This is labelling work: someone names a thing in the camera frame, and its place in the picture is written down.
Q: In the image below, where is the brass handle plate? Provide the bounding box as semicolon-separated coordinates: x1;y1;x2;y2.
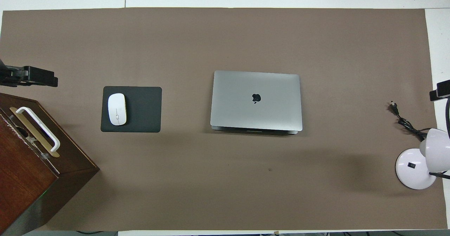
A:
9;107;60;158

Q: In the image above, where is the white box handle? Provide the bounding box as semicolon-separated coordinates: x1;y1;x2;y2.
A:
16;107;61;153

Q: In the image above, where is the white desk lamp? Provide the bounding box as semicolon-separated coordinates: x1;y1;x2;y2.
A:
396;128;450;190

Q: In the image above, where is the silver laptop with apple logo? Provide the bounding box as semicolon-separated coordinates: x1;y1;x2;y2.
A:
210;70;303;135

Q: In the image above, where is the black lamp power cable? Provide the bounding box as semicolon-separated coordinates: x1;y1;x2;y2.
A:
388;101;429;142

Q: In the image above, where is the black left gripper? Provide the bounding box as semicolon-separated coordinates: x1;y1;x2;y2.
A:
0;59;58;87

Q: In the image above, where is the white computer mouse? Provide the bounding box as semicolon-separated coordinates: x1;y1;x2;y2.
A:
108;93;127;126

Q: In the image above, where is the dark wooden box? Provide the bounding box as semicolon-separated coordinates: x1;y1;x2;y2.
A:
0;93;100;235

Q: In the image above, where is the black mouse pad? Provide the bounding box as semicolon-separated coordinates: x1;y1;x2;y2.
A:
101;86;162;133

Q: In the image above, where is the large brown table mat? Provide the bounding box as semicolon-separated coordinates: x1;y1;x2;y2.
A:
0;7;448;231

